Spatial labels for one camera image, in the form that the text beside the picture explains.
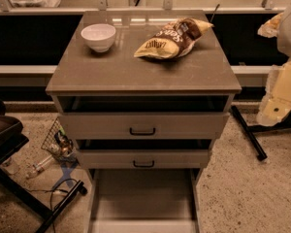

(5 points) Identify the brown yellow chip bag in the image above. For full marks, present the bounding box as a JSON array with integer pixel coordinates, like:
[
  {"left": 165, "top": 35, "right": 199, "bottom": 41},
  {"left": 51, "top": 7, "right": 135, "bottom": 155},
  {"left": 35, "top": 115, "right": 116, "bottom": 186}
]
[{"left": 134, "top": 17, "right": 212, "bottom": 59}]

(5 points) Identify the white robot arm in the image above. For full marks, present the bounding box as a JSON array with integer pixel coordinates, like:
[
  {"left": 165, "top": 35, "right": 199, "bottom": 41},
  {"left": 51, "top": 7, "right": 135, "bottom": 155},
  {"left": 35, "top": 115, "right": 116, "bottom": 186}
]
[{"left": 256, "top": 4, "right": 291, "bottom": 126}]

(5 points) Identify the grey drawer cabinet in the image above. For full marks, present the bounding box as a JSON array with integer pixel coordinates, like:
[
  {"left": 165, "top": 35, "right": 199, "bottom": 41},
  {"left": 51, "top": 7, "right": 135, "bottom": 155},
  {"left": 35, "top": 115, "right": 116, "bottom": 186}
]
[{"left": 45, "top": 9, "right": 243, "bottom": 180}]

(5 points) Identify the open bottom drawer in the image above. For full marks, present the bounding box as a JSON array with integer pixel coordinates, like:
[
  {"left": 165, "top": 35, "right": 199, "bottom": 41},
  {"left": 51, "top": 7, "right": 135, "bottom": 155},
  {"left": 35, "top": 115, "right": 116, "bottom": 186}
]
[{"left": 84, "top": 169, "right": 202, "bottom": 233}]

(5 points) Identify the white ceramic bowl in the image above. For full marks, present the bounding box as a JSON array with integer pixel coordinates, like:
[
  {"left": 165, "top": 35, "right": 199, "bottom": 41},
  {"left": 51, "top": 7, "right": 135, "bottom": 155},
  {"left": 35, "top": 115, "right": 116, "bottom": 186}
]
[{"left": 81, "top": 23, "right": 116, "bottom": 52}]

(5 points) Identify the clear plastic bottle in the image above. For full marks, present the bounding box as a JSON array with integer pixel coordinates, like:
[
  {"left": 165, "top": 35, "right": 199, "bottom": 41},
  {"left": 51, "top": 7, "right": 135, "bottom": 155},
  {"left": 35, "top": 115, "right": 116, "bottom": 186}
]
[{"left": 26, "top": 155, "right": 54, "bottom": 179}]

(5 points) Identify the black metal stand left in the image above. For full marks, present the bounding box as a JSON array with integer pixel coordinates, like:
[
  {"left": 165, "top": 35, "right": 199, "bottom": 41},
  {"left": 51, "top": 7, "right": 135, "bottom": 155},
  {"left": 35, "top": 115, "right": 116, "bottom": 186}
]
[{"left": 0, "top": 101, "right": 88, "bottom": 233}]

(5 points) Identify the black metal stand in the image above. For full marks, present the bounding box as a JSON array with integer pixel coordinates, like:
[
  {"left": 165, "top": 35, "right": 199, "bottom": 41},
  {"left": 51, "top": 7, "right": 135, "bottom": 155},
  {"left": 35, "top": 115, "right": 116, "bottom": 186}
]
[
  {"left": 0, "top": 101, "right": 88, "bottom": 233},
  {"left": 231, "top": 106, "right": 291, "bottom": 161}
]

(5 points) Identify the black metal stand right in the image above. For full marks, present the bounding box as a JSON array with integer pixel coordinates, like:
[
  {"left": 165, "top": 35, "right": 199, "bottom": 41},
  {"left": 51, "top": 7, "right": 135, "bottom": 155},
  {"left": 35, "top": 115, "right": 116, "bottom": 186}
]
[{"left": 231, "top": 106, "right": 291, "bottom": 161}]

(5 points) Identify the top drawer with black handle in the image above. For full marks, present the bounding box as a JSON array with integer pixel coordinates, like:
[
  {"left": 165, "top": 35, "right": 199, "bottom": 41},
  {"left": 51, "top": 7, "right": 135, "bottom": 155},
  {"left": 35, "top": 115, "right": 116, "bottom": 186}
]
[{"left": 59, "top": 113, "right": 229, "bottom": 140}]

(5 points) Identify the drawer with black handle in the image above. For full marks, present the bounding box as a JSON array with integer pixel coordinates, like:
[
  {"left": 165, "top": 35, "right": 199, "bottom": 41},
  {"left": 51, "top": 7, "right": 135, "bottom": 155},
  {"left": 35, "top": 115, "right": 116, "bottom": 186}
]
[
  {"left": 76, "top": 150, "right": 210, "bottom": 169},
  {"left": 59, "top": 113, "right": 229, "bottom": 140}
]

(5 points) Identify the middle drawer with black handle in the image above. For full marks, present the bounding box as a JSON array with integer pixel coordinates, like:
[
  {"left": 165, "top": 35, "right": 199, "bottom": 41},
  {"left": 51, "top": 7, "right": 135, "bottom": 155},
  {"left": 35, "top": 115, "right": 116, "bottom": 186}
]
[{"left": 76, "top": 150, "right": 210, "bottom": 169}]

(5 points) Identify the wire mesh basket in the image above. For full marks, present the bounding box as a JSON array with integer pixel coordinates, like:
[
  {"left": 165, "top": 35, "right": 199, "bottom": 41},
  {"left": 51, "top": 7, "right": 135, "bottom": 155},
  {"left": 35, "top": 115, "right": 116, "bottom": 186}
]
[{"left": 42, "top": 118, "right": 77, "bottom": 163}]

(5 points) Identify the black cable on floor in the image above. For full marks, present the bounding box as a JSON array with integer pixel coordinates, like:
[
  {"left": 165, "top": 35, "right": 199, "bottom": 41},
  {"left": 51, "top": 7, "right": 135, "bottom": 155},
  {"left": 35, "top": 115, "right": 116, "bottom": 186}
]
[{"left": 25, "top": 178, "right": 80, "bottom": 233}]

